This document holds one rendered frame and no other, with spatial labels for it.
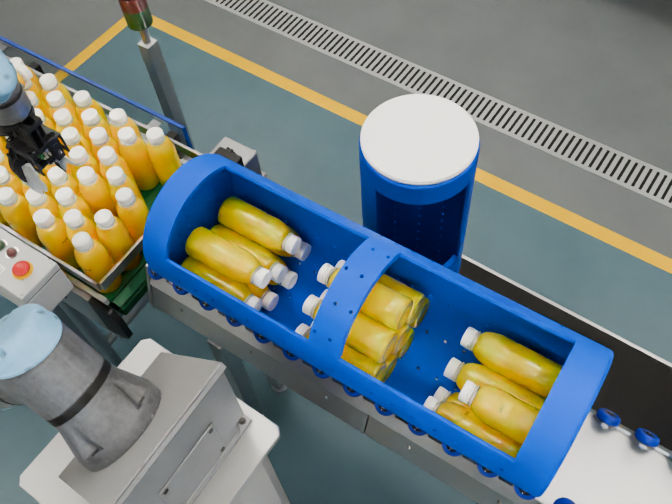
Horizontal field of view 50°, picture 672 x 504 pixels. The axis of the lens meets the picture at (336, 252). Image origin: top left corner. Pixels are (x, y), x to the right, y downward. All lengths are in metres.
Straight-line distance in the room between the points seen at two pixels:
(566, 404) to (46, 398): 0.77
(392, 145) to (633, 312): 1.35
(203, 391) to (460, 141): 0.93
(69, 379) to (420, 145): 0.98
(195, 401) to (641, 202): 2.30
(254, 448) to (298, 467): 1.19
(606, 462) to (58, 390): 1.00
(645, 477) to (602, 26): 2.55
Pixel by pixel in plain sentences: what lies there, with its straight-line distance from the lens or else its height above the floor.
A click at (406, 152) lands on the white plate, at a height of 1.04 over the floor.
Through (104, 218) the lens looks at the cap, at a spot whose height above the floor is 1.08.
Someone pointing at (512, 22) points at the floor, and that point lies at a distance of 3.64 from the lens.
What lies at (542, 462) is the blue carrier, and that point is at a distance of 1.22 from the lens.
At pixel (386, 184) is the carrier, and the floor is 1.01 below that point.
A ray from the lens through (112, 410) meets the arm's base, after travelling 1.08.
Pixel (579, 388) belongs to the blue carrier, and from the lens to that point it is 1.21.
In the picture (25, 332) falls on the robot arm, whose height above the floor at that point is 1.48.
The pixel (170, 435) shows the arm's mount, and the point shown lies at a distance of 1.03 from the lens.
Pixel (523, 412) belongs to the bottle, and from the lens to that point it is 1.28.
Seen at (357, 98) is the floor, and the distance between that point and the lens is 3.25.
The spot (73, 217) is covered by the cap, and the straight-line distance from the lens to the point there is 1.66.
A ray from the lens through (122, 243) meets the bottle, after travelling 1.67.
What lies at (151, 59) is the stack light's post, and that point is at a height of 1.06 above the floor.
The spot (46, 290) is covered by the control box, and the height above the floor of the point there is 1.06.
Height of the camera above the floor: 2.32
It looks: 58 degrees down
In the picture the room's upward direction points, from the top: 6 degrees counter-clockwise
